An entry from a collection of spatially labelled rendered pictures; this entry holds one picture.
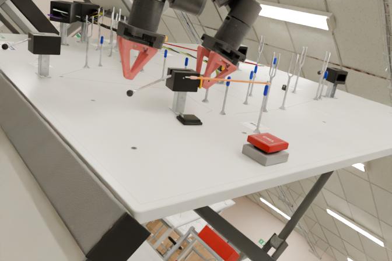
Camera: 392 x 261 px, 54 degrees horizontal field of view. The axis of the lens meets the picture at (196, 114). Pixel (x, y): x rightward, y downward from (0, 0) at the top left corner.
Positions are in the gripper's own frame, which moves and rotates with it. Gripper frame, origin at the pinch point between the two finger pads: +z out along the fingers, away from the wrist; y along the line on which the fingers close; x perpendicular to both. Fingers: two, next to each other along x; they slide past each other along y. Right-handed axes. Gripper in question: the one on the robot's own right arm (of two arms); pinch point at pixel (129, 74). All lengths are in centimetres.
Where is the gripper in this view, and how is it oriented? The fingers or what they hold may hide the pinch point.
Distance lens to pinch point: 76.2
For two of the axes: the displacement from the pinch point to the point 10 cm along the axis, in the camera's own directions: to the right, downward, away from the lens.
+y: -4.3, -3.2, 8.4
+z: -3.0, 9.3, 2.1
